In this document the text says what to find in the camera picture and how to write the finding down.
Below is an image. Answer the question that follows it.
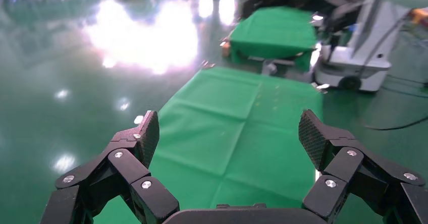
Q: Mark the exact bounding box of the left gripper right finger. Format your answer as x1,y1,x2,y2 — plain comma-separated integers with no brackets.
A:
298,108,428,224

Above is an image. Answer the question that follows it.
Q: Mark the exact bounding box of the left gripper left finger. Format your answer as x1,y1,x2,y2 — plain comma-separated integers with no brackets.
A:
40,110,180,224

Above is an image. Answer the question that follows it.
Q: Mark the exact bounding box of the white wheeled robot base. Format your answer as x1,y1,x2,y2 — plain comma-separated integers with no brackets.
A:
312,0,412,93

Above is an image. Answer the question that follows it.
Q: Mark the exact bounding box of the green table cloth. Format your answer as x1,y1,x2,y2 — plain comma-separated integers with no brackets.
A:
94,66,325,213

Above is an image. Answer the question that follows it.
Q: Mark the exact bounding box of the green cloth covered table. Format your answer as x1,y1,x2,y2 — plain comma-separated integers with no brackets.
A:
229,6,318,72

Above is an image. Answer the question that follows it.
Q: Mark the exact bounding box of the black floor cable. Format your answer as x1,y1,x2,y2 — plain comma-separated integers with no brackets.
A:
364,115,428,131

